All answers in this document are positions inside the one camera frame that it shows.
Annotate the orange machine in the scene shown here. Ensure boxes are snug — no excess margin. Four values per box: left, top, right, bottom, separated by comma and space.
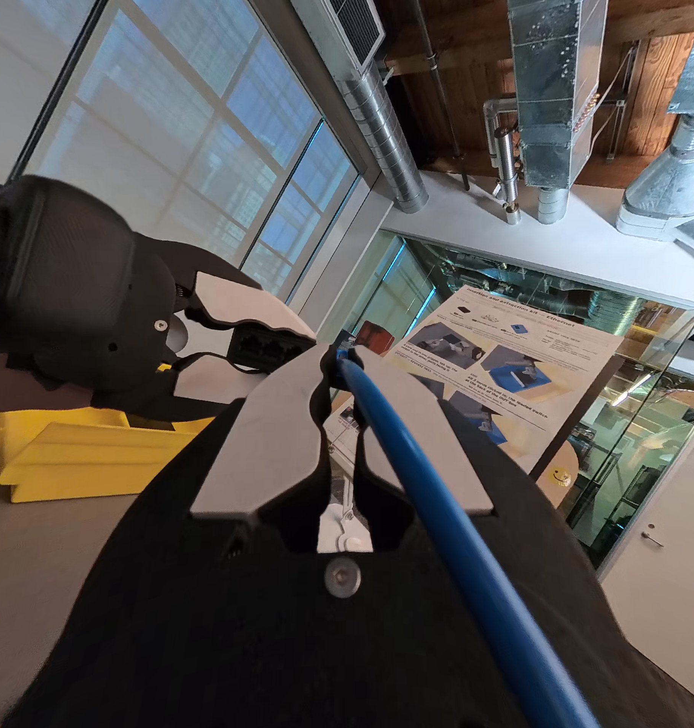
355, 320, 394, 356

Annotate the silver pipe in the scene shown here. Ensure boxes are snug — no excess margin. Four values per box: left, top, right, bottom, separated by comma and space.
482, 97, 524, 226

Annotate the silver corrugated ceiling duct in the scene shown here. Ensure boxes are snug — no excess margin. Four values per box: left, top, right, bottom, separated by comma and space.
586, 290, 646, 339

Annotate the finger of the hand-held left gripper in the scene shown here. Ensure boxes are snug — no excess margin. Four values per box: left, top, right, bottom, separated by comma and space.
172, 351, 269, 400
185, 270, 319, 342

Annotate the silver ventilation duct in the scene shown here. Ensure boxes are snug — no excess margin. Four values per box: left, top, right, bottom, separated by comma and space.
290, 0, 430, 214

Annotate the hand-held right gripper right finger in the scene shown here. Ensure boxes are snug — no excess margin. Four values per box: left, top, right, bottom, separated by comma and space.
352, 347, 495, 517

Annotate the printed instruction sheet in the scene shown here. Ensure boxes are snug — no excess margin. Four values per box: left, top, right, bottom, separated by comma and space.
323, 284, 626, 479

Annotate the rectangular silver duct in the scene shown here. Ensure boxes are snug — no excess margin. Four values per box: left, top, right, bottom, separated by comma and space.
506, 0, 609, 225

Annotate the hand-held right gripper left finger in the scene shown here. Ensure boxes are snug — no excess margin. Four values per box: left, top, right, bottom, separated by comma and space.
190, 343, 336, 522

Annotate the yellow plastic bin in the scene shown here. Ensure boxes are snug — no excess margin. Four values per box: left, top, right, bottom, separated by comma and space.
0, 408, 217, 504

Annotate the conical silver duct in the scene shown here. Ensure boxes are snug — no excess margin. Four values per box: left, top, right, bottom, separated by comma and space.
616, 0, 694, 259

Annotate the black ethernet switch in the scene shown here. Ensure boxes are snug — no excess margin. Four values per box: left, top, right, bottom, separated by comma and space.
230, 321, 318, 376

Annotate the large paned window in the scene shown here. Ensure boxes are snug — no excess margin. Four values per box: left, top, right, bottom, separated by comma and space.
8, 0, 362, 305

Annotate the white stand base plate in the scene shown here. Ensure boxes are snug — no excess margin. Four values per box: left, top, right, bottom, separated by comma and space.
317, 500, 376, 554

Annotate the blue ethernet cable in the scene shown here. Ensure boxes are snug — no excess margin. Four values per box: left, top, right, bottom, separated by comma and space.
332, 331, 600, 728

